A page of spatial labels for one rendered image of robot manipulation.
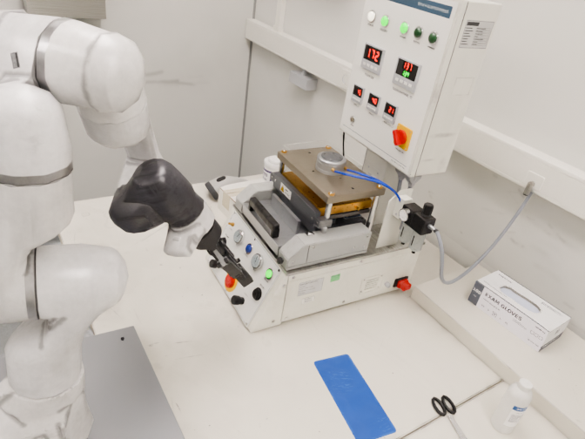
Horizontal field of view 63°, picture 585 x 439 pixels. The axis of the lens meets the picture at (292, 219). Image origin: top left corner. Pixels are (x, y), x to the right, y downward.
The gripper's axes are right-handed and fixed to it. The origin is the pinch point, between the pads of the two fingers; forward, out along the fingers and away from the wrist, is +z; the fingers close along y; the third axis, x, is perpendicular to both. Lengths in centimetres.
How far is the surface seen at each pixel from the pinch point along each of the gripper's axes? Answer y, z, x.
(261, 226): 11.4, 0.6, -10.1
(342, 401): -31.5, 19.8, -5.1
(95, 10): 147, -29, 4
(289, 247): -0.2, 0.7, -13.6
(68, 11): 145, -35, 13
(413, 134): 4, -5, -54
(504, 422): -49, 33, -33
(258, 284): 1.5, 7.9, -1.3
